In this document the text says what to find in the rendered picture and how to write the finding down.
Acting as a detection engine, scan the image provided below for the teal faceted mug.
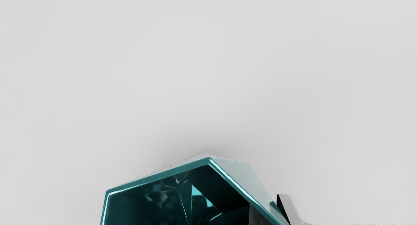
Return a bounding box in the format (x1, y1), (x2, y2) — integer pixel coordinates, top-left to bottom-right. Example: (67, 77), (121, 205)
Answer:
(100, 154), (291, 225)

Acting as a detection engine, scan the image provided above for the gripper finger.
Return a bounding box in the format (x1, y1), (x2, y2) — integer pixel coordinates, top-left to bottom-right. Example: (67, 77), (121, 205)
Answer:
(276, 194), (314, 225)

